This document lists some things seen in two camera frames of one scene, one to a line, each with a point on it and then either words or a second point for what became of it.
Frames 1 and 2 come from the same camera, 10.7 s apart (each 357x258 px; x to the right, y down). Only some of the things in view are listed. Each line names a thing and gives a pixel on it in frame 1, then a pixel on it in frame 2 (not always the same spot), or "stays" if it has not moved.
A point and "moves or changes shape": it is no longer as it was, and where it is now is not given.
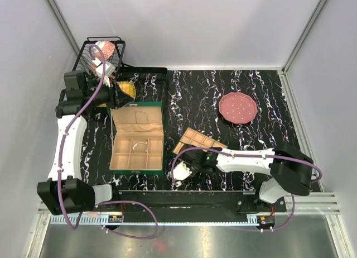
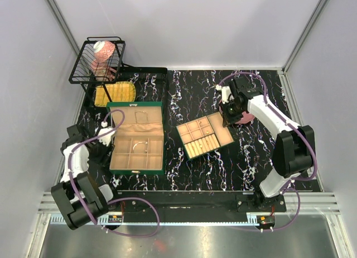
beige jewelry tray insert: [193, 138] moves or changes shape
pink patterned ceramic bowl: [107, 47] stays
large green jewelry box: [136, 145] stays
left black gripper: [121, 99] to [105, 157]
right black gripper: [194, 171] to [227, 119]
